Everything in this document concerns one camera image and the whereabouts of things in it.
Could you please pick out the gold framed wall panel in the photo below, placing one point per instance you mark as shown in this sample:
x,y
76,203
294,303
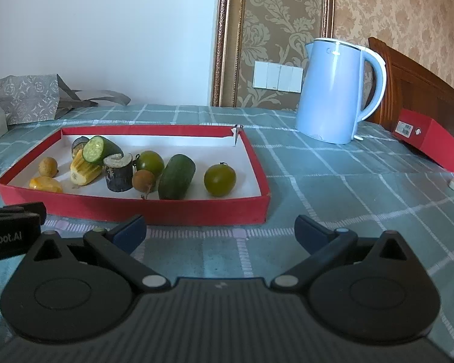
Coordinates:
x,y
227,37

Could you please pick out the dark sugarcane piece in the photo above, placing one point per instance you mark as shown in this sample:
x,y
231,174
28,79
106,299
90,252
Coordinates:
x,y
78,144

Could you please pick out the light blue electric kettle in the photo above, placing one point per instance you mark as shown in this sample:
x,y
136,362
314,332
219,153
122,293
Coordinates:
x,y
329,90

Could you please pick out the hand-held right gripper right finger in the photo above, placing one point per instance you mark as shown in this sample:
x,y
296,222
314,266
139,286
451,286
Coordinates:
x,y
314,232

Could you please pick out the orange-yellow fruit chunk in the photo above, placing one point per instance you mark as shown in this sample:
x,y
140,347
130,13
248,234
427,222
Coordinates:
x,y
45,184

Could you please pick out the red box with white label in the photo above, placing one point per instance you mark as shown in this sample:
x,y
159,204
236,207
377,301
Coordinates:
x,y
439,143

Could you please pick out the teal checked tablecloth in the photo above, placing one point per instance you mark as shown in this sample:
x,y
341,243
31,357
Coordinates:
x,y
325,196

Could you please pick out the grey patterned gift bag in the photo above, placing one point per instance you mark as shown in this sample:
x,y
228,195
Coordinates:
x,y
26,98

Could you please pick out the cut green cucumber half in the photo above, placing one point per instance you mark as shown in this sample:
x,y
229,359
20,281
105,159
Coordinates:
x,y
98,149

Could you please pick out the green tomato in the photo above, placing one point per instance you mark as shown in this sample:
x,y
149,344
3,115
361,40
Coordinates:
x,y
150,162
219,180

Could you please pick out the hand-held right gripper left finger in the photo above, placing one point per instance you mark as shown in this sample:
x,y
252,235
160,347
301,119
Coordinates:
x,y
128,234

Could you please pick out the yellow corn cob piece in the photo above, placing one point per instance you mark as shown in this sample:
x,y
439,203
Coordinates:
x,y
84,172

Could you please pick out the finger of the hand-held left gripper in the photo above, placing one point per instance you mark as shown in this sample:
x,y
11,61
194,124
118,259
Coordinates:
x,y
26,208

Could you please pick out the whole green cucumber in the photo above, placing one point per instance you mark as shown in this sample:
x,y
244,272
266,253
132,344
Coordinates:
x,y
176,177

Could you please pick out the red shallow cardboard tray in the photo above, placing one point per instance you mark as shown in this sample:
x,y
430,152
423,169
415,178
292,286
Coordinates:
x,y
230,174

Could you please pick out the white wall switch panel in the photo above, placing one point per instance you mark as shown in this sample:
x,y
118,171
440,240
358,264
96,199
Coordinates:
x,y
278,76

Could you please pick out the round brown fruit with stem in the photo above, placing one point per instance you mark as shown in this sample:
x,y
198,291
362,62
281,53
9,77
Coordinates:
x,y
143,180

